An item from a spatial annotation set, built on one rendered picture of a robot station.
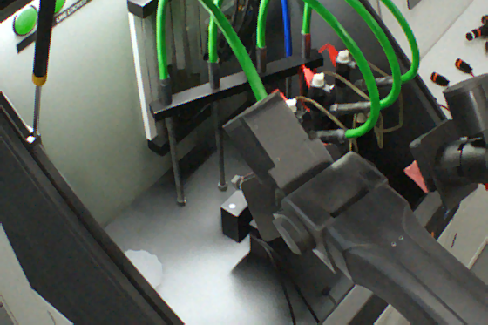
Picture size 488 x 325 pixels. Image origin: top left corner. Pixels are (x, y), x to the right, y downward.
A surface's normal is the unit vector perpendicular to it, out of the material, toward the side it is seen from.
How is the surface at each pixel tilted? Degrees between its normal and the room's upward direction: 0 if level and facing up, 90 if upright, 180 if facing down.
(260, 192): 46
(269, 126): 38
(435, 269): 18
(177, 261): 0
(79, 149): 90
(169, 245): 0
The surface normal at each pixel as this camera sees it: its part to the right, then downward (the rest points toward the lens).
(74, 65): 0.79, 0.43
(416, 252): -0.33, -0.71
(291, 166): 0.19, -0.05
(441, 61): -0.03, -0.70
